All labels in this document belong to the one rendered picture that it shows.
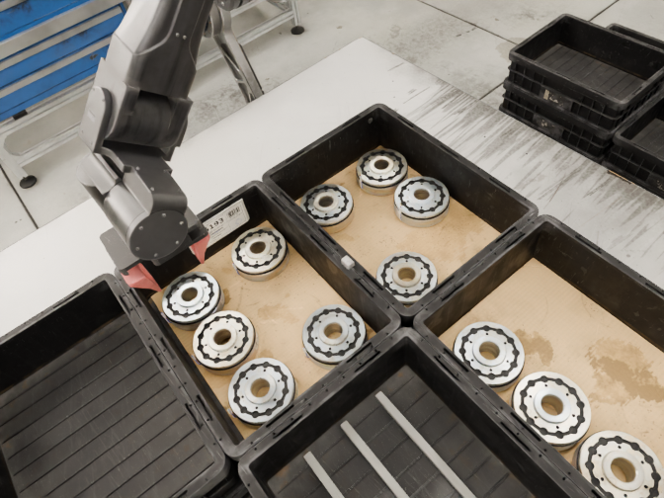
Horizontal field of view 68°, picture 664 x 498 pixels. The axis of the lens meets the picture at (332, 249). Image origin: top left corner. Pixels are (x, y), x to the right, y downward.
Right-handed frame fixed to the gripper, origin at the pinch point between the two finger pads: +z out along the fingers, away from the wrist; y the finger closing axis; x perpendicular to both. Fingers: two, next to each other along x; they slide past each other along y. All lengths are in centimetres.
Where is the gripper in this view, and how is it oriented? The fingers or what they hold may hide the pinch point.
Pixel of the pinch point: (178, 271)
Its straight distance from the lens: 67.5
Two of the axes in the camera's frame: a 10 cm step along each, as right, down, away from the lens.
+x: -6.1, -6.1, 5.1
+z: 1.1, 5.7, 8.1
